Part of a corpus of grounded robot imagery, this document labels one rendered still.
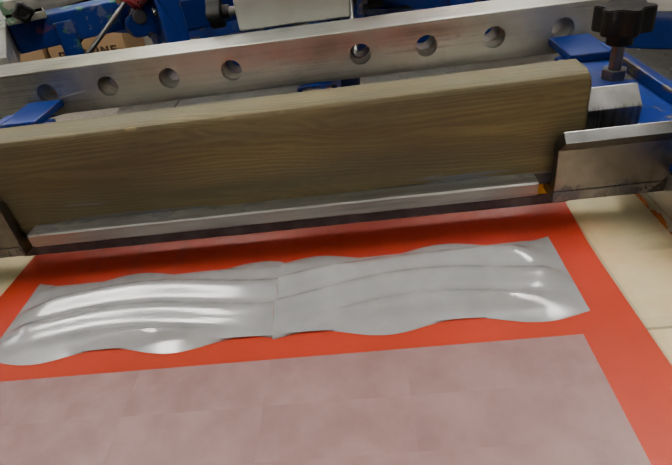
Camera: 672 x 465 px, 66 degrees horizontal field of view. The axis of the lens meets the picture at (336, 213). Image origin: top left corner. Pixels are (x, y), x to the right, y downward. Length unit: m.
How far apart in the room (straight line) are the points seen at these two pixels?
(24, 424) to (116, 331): 0.06
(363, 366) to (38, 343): 0.20
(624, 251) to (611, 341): 0.08
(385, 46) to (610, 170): 0.28
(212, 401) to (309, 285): 0.09
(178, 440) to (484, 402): 0.15
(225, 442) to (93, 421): 0.08
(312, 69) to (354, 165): 0.24
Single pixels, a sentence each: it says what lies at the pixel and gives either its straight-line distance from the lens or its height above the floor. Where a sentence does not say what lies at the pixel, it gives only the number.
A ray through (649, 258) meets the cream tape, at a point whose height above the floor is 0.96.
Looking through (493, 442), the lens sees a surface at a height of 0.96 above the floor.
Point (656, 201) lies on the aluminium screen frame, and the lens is 0.41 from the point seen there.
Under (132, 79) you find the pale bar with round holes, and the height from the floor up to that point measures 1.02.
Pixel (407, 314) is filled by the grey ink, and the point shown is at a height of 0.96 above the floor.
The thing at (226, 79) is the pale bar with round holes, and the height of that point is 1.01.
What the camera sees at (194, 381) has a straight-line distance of 0.31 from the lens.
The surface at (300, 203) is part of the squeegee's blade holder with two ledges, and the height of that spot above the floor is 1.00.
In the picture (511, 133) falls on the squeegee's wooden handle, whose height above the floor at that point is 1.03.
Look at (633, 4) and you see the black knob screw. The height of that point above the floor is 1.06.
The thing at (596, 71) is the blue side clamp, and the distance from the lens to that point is 0.52.
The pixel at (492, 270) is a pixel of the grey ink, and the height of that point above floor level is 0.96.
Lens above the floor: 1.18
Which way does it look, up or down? 33 degrees down
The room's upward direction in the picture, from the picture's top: 9 degrees counter-clockwise
